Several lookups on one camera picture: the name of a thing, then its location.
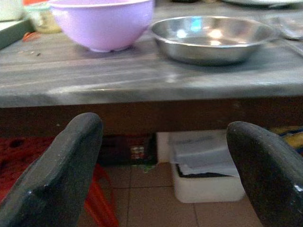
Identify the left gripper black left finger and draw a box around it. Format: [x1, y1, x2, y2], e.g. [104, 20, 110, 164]
[0, 112, 104, 227]

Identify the yellow and blue sack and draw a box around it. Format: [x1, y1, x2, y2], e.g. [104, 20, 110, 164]
[269, 126, 303, 157]

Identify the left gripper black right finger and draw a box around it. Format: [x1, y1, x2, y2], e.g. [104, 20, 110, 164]
[226, 121, 303, 227]

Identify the red plastic stool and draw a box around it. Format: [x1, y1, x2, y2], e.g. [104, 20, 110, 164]
[0, 136, 120, 227]

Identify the white container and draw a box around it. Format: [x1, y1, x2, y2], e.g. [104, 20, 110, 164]
[0, 0, 24, 22]

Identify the purple plastic bowl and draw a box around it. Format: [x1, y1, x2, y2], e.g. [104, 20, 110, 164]
[48, 0, 156, 52]

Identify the stack of white papers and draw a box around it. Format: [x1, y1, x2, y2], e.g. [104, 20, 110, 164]
[168, 135, 241, 178]

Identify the clear plastic bag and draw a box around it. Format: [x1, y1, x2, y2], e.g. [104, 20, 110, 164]
[267, 16, 303, 41]

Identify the white foam box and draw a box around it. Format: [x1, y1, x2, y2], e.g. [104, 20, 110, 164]
[156, 130, 246, 204]

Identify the white plate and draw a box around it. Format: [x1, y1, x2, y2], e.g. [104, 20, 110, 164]
[220, 0, 303, 9]

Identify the small orange lid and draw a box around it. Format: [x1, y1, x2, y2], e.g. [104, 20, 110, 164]
[22, 32, 42, 43]

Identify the green edged tray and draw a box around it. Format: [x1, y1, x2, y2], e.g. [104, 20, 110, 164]
[0, 18, 35, 50]

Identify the shallow stainless steel dish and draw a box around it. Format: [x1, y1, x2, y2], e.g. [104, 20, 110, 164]
[149, 15, 281, 66]

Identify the clear glass jar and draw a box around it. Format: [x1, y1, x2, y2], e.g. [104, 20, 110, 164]
[25, 4, 62, 34]

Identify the grey topped wooden dining table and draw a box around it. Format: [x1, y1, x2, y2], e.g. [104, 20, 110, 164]
[0, 0, 303, 138]

